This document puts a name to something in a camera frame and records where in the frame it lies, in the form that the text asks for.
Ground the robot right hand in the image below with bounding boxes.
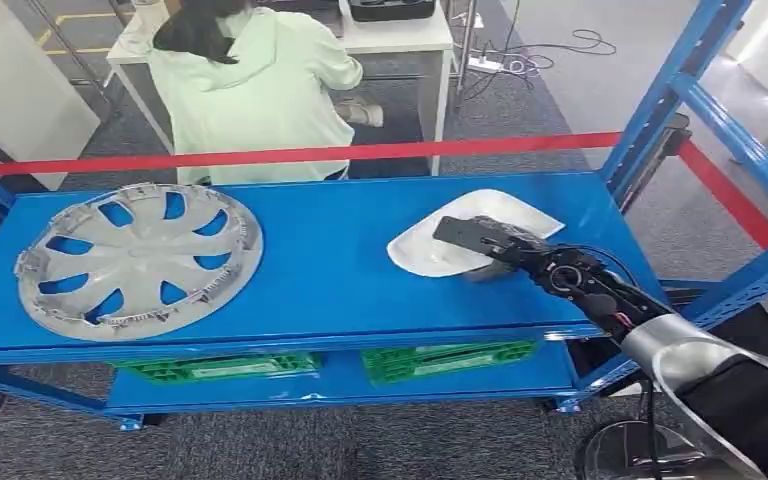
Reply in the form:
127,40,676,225
463,215,551,284

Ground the white plastic mirror cover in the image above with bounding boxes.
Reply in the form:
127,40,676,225
385,188,566,280

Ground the blue metal shelf rack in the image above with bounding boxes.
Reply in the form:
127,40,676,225
0,0,768,433

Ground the chrome pole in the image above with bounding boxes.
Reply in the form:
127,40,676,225
456,0,479,94

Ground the white desk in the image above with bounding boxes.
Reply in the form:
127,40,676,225
105,0,455,177

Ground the black box with glass sides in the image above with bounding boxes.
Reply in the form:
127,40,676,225
688,301,768,366

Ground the black case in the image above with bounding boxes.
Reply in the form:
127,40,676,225
347,0,437,23

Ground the person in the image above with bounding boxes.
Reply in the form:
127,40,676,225
147,0,385,187

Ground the silver wheel hubcap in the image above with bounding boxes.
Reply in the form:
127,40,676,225
14,182,265,343

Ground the white cabinet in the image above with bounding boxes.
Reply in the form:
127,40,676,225
0,0,100,191

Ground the black cable tangle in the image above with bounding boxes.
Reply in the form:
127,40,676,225
460,0,618,101

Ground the dark belt stanchion post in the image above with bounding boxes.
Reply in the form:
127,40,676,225
612,112,692,215

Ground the thin black hanging cable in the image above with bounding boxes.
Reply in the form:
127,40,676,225
638,380,660,480

